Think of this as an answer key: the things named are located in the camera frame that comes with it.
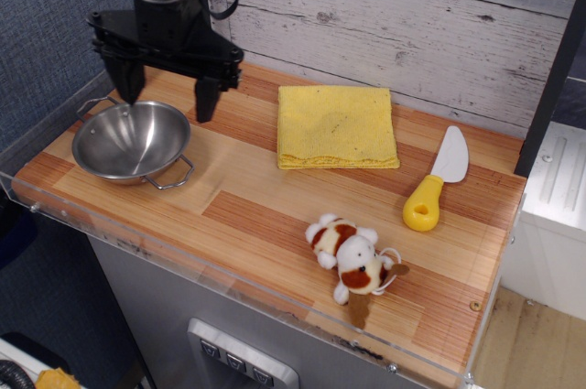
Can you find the silver dispenser button panel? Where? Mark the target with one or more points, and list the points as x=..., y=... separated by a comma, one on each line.
x=239, y=357

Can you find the clear acrylic table guard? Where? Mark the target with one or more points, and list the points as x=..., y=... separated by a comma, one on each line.
x=227, y=250

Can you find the folded yellow cloth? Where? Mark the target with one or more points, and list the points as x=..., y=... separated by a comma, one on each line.
x=323, y=126

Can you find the brown white plush dog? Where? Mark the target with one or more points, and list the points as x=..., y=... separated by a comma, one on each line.
x=363, y=272

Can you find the black vertical post right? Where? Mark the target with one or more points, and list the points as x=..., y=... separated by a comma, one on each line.
x=558, y=74

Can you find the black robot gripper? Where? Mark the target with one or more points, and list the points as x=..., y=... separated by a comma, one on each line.
x=177, y=38

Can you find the yellow handled toy knife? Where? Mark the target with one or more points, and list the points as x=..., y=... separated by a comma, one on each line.
x=421, y=211

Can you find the stainless steel bowl with handles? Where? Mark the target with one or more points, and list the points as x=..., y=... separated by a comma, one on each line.
x=129, y=144

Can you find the yellow black object bottom left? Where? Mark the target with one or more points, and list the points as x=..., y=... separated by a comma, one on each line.
x=14, y=376

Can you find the white cabinet at right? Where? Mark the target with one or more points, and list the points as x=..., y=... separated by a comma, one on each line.
x=545, y=260

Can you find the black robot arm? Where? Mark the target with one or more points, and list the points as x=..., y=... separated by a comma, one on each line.
x=171, y=35

